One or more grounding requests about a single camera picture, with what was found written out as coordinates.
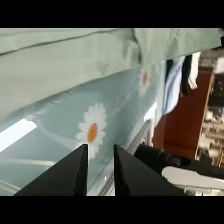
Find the black garment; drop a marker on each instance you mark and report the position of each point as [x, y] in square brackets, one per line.
[185, 75]

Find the pale green shirt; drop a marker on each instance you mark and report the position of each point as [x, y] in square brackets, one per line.
[66, 63]

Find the light blue garment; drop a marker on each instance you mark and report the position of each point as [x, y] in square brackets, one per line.
[173, 86]

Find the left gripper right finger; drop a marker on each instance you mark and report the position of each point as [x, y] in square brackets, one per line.
[136, 176]

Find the white garment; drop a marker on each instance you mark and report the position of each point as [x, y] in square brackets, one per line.
[194, 71]

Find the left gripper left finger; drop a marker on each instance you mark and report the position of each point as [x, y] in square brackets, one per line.
[66, 176]

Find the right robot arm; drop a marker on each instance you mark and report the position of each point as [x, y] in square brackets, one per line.
[186, 175]

